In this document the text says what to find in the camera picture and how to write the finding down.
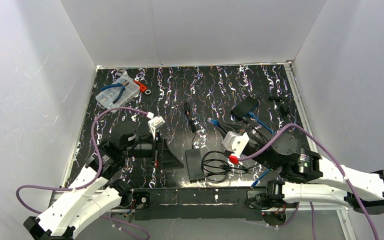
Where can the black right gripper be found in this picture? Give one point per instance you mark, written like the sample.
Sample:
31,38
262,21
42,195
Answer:
251,147

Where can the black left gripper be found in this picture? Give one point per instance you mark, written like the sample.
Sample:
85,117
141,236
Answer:
159,152

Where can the black switch with blue ports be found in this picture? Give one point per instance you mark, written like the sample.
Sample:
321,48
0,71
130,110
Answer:
243,108

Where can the grey ribbed network switch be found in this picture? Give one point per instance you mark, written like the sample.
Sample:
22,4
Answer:
194,165

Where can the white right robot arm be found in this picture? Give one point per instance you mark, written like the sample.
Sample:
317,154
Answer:
306,176

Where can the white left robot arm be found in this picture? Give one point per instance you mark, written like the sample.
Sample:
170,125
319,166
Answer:
92,194

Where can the small black clip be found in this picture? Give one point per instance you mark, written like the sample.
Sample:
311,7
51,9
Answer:
187,109

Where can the clear plastic parts box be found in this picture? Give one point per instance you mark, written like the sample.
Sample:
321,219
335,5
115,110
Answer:
132,90

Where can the red black tool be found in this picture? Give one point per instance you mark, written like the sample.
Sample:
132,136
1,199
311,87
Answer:
143,88

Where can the black base bar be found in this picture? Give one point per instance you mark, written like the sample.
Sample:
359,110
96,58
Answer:
194,203

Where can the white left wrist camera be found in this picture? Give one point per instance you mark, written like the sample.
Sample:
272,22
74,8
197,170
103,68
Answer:
154,123

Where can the blue handled pliers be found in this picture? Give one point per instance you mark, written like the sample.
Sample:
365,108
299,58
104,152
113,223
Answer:
115,91

